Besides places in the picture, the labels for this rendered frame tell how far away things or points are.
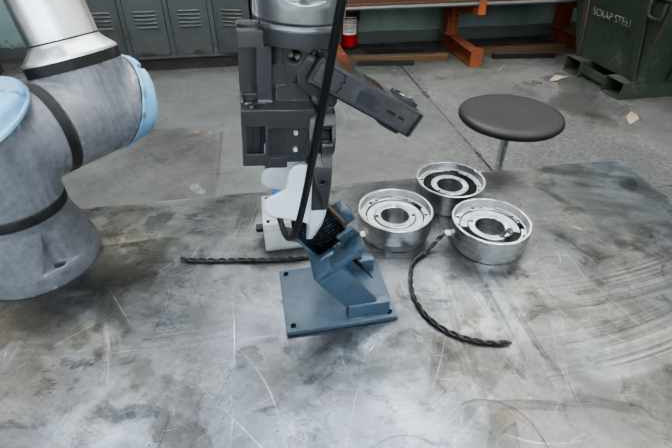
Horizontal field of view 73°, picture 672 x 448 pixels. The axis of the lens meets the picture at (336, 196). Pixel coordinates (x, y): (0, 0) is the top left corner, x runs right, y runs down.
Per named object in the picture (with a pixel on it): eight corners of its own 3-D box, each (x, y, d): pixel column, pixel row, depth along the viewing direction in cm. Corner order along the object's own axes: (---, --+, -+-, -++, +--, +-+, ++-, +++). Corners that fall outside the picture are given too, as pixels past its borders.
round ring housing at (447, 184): (477, 225, 67) (482, 203, 65) (407, 211, 70) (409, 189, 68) (484, 189, 76) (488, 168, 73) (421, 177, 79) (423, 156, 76)
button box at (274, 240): (310, 216, 69) (309, 189, 67) (316, 246, 64) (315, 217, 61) (256, 221, 68) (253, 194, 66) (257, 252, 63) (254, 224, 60)
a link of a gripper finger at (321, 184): (304, 195, 46) (305, 111, 42) (321, 194, 46) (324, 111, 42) (311, 218, 42) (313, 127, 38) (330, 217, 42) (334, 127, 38)
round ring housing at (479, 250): (510, 219, 69) (516, 197, 66) (537, 268, 60) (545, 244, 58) (441, 220, 69) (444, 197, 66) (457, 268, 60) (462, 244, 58)
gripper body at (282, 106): (242, 136, 46) (235, 10, 40) (325, 134, 48) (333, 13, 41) (243, 175, 40) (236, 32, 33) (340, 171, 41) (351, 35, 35)
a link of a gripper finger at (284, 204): (263, 239, 47) (261, 156, 43) (320, 236, 48) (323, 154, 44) (265, 256, 45) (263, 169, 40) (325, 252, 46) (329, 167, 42)
